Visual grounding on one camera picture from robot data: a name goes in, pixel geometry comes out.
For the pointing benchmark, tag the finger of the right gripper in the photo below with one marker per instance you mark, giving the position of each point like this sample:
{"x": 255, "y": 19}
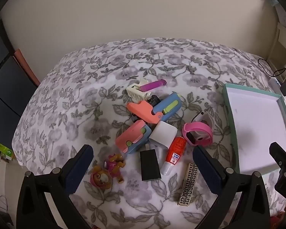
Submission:
{"x": 278, "y": 154}

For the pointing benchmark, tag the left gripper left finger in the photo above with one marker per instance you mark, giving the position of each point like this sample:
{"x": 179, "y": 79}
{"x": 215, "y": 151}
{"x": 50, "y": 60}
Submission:
{"x": 33, "y": 210}

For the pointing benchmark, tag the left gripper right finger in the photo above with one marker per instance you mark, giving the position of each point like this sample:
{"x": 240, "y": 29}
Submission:
{"x": 252, "y": 210}

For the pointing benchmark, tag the gold black patterned bar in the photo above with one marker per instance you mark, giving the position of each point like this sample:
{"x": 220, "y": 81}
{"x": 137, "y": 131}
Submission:
{"x": 188, "y": 185}

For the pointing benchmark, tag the orange puppy toy figure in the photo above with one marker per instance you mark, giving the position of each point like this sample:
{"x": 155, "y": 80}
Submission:
{"x": 102, "y": 176}

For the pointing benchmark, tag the white kids smartwatch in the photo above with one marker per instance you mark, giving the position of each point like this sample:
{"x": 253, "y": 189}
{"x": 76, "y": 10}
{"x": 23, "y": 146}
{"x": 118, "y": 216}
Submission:
{"x": 204, "y": 117}

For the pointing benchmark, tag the pink kids smartwatch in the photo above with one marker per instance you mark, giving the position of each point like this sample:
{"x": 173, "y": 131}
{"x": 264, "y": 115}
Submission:
{"x": 197, "y": 133}

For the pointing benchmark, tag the red white glue bottle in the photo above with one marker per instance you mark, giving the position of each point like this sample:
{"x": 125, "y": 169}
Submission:
{"x": 174, "y": 153}

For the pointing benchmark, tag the black rectangular charger block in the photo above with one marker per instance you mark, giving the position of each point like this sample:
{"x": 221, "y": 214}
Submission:
{"x": 149, "y": 164}

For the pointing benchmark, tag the white cube charger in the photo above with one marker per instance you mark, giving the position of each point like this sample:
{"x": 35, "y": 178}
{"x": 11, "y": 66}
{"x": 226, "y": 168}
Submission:
{"x": 163, "y": 135}

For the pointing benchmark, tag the pink blue toy box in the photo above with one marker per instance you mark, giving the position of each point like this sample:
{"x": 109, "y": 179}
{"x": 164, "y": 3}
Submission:
{"x": 134, "y": 137}

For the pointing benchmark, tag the blue orange toy knife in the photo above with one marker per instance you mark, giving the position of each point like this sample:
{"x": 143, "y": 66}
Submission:
{"x": 162, "y": 111}

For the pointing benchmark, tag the black toy car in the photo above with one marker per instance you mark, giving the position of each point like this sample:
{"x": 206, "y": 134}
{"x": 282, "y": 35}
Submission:
{"x": 153, "y": 101}

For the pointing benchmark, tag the cream hair claw clip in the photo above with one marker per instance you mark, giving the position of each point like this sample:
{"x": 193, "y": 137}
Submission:
{"x": 135, "y": 94}

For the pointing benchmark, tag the purple lighter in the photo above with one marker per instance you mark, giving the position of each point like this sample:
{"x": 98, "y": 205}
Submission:
{"x": 152, "y": 85}

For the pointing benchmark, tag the teal white box tray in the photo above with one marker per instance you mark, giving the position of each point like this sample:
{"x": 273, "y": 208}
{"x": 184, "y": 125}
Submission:
{"x": 256, "y": 118}

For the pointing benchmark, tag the white power strip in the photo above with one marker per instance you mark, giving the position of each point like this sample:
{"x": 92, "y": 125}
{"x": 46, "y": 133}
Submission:
{"x": 275, "y": 85}

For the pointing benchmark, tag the white shelf unit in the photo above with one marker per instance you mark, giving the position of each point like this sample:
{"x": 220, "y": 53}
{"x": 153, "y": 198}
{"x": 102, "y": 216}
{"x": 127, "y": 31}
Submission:
{"x": 277, "y": 54}

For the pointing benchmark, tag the dark cabinet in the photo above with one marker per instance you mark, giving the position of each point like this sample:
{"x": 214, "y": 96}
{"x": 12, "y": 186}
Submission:
{"x": 16, "y": 89}

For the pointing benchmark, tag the floral grey white blanket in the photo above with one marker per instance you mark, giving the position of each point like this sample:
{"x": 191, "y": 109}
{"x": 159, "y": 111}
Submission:
{"x": 83, "y": 99}

